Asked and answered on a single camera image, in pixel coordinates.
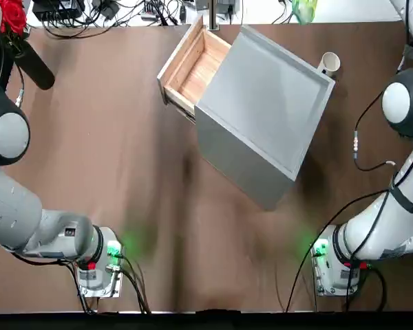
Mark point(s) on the wooden drawer with grey front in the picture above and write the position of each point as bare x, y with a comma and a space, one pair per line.
189, 75

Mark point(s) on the green tissue pack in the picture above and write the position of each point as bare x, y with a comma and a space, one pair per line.
304, 10

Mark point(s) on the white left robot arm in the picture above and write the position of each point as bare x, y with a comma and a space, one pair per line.
10, 206

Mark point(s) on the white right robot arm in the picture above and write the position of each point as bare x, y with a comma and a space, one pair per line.
365, 233

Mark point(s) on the grey cabinet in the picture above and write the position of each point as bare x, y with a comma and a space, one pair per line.
261, 103

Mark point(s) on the black plug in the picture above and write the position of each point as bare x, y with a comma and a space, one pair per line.
182, 12

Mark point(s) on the grey power strip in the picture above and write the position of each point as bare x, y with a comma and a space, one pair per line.
149, 12

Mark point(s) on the black cylindrical vase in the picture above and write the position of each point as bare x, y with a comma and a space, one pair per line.
36, 68

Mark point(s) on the black power box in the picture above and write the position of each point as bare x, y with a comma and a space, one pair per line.
56, 8

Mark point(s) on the red artificial flowers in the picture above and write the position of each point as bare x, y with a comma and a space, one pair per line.
12, 15

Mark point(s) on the metal camera stand post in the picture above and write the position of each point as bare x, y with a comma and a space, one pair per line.
213, 15

